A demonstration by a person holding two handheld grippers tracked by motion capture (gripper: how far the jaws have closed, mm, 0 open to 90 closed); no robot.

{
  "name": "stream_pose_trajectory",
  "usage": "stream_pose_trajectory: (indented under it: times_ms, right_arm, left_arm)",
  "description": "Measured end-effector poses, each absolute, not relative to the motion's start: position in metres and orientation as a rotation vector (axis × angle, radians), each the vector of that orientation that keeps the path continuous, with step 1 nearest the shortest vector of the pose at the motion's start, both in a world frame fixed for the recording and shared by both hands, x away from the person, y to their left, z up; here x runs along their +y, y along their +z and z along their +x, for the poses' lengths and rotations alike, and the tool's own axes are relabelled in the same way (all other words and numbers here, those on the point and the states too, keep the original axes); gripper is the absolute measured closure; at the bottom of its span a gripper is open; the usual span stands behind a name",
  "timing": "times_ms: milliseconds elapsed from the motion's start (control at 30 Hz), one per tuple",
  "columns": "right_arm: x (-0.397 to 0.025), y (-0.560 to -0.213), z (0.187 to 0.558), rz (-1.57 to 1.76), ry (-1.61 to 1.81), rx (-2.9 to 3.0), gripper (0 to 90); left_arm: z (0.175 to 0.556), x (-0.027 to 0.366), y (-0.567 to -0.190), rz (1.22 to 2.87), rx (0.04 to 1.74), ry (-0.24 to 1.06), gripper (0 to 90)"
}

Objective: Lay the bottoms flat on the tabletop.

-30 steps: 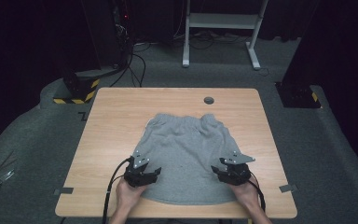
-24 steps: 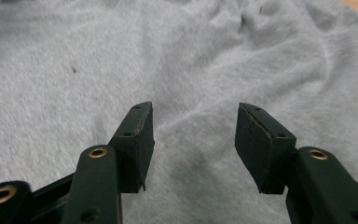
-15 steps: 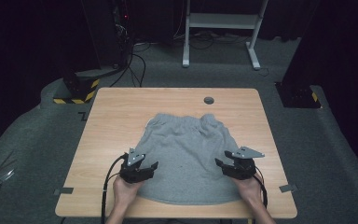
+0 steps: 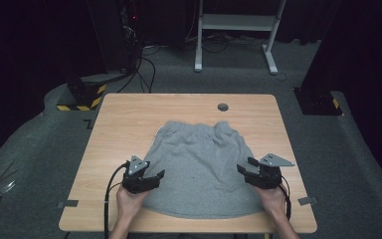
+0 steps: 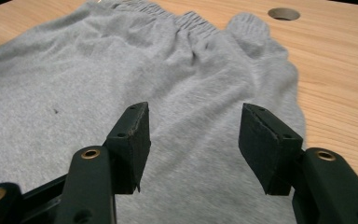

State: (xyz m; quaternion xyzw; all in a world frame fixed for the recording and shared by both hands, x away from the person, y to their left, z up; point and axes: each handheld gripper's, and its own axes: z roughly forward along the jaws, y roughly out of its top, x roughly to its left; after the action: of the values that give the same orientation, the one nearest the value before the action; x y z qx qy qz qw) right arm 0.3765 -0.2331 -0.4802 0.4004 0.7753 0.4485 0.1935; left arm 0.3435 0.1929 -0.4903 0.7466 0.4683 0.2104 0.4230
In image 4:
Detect grey shorts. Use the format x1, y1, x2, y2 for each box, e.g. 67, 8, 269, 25
141, 119, 267, 220

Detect grey tape strip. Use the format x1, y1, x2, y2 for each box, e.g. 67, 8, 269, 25
57, 199, 80, 209
296, 196, 319, 206

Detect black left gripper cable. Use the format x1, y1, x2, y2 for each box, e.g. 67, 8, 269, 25
103, 160, 130, 239

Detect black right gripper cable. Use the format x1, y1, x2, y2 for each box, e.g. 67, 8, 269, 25
278, 183, 293, 222

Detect person's right hand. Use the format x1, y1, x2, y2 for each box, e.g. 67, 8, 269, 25
256, 184, 288, 217

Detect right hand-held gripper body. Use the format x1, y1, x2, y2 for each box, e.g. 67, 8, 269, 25
245, 152, 295, 190

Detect person's left hand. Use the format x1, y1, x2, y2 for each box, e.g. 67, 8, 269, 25
115, 183, 150, 221

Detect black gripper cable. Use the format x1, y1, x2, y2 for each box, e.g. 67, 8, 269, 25
103, 160, 130, 239
278, 183, 293, 222

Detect white metal stand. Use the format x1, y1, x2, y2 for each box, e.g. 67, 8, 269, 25
193, 0, 288, 76

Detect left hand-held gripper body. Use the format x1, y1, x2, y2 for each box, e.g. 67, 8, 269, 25
121, 154, 161, 195

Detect dark equipment rack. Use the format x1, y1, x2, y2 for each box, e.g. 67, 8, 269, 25
116, 0, 144, 74

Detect black stand base, yellow stripes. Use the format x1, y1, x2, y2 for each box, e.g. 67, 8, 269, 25
56, 73, 109, 113

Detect black floor cables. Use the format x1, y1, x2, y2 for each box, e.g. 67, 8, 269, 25
116, 44, 157, 95

